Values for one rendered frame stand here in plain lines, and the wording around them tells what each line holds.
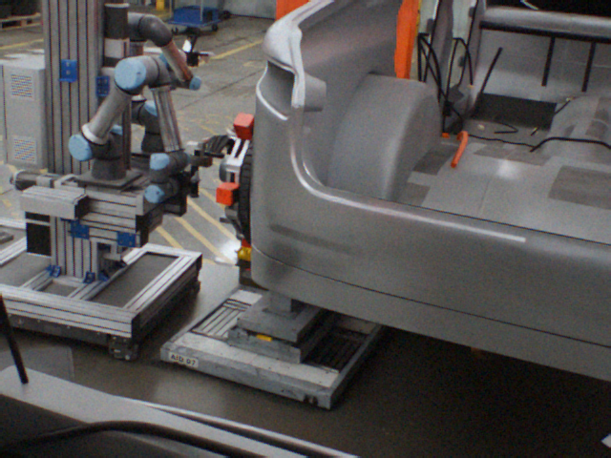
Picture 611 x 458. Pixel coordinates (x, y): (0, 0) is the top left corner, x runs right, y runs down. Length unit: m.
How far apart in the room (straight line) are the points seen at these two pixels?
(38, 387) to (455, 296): 1.52
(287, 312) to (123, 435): 2.83
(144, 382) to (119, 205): 0.78
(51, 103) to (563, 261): 2.49
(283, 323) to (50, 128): 1.39
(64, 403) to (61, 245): 3.07
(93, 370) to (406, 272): 1.83
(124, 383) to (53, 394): 2.62
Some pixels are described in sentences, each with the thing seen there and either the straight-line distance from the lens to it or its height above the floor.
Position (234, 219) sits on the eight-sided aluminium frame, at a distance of 3.54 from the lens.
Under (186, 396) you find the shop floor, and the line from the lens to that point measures 3.60.
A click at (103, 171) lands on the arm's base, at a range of 3.64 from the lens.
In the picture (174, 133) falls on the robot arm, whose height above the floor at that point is 1.08.
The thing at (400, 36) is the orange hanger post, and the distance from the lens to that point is 5.84.
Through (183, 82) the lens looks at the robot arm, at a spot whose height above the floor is 1.13.
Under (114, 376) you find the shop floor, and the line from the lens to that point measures 3.75.
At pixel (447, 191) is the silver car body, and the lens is 3.25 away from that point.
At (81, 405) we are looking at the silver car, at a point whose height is 1.36.
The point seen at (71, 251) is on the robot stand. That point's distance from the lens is 4.10.
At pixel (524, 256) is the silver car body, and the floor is 1.14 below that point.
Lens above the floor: 1.93
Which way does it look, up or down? 21 degrees down
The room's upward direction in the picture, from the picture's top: 5 degrees clockwise
